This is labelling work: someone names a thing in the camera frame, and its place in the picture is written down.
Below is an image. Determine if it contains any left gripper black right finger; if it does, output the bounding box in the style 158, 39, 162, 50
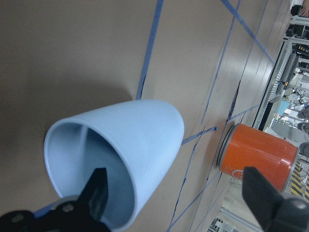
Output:
242, 167, 309, 232

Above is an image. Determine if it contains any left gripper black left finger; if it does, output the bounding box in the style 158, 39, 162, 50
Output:
0, 168, 110, 232

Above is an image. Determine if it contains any light blue plastic cup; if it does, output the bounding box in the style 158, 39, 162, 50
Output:
44, 100, 184, 232

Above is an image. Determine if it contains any orange metal can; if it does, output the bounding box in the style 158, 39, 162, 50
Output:
217, 123, 299, 192

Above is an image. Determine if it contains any aluminium frame structure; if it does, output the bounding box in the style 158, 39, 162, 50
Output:
253, 15, 309, 131

